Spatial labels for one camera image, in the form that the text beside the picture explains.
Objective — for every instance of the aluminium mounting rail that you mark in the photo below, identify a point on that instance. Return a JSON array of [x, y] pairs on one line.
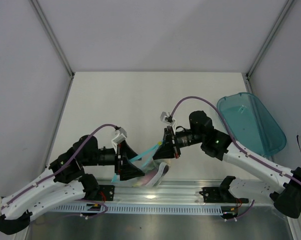
[[186, 192]]

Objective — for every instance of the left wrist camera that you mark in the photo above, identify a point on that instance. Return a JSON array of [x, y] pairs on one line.
[[119, 135]]

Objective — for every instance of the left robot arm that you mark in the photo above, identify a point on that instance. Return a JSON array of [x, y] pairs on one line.
[[65, 180]]

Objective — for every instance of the white slotted cable duct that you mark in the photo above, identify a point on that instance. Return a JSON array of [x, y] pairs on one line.
[[144, 209]]

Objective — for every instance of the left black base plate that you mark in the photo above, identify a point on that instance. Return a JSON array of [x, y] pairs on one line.
[[105, 194]]

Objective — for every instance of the right frame post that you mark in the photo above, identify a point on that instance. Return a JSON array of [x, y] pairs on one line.
[[274, 30]]

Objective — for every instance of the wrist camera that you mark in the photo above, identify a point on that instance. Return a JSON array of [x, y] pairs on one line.
[[119, 135], [168, 119]]

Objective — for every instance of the left frame post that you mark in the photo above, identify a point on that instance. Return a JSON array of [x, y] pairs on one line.
[[43, 20]]

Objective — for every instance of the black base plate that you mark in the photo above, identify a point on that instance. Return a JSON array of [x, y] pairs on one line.
[[105, 194], [215, 195]]

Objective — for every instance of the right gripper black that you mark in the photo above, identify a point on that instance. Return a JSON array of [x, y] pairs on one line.
[[167, 149]]

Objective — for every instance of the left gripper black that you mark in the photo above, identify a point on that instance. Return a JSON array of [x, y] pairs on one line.
[[127, 170]]

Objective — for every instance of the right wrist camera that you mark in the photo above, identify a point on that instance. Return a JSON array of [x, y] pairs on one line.
[[168, 119]]

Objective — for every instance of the purple eggplant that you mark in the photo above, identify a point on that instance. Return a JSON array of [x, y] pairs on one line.
[[154, 176]]

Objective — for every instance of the clear zip top bag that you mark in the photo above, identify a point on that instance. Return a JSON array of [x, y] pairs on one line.
[[148, 165]]

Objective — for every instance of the teal plastic tray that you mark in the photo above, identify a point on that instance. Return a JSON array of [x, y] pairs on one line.
[[252, 124]]

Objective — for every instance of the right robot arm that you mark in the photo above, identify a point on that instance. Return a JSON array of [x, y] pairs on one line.
[[219, 145]]

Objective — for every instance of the frame post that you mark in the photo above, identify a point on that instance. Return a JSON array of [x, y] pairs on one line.
[[274, 30], [43, 20]]

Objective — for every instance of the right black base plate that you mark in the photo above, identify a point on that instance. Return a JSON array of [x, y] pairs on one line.
[[215, 195]]

